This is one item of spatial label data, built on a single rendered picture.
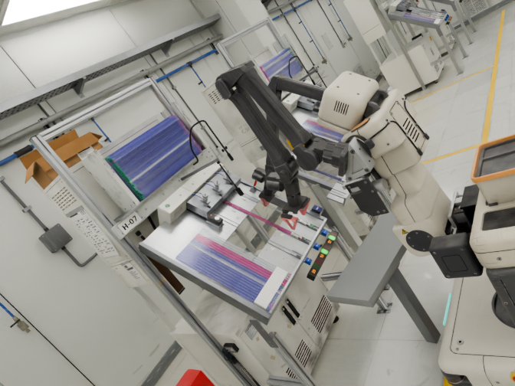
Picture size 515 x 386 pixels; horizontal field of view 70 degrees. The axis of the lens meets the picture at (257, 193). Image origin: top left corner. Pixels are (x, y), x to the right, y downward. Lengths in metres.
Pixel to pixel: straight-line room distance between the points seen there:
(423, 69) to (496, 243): 5.02
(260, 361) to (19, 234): 2.05
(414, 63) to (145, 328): 4.97
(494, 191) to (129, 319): 2.88
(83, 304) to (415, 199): 2.64
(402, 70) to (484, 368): 5.03
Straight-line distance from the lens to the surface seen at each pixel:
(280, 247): 1.87
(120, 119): 3.83
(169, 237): 1.88
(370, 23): 6.11
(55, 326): 3.26
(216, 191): 2.02
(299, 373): 1.80
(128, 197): 1.87
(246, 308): 1.67
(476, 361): 1.68
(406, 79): 6.21
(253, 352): 2.01
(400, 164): 1.36
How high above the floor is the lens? 1.55
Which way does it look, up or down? 14 degrees down
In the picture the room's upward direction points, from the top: 36 degrees counter-clockwise
